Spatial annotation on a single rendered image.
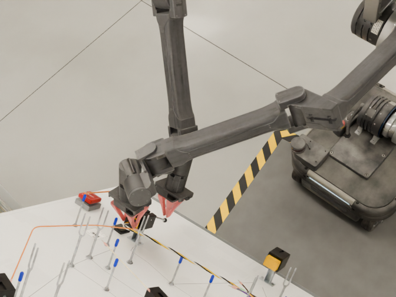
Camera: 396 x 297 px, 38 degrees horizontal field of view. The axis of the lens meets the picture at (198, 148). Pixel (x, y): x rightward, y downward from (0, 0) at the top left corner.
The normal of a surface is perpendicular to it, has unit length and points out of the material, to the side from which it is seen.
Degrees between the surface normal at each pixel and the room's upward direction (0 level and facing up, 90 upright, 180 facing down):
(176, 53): 60
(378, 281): 0
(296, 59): 0
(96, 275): 50
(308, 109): 84
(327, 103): 17
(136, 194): 75
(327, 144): 0
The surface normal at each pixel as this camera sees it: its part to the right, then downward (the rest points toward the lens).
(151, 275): 0.34, -0.90
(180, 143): -0.17, -0.66
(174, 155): 0.11, 0.70
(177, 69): 0.52, 0.23
